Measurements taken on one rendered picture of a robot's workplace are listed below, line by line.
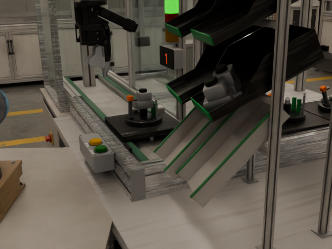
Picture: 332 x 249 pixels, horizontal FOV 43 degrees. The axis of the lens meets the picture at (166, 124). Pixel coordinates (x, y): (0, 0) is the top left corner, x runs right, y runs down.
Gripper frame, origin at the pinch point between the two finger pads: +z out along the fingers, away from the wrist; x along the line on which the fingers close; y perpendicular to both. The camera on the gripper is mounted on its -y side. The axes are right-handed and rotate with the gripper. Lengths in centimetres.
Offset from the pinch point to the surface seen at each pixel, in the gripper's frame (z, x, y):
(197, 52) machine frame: 13, -83, -72
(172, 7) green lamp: -15.5, -21.6, -30.7
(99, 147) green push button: 25.4, -6.1, 2.7
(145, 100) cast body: 16.9, -22.7, -19.7
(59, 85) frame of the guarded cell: 22, -87, 1
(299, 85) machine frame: 34, -65, -126
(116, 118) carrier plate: 25.6, -32.7, -11.1
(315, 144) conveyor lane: 31, 12, -70
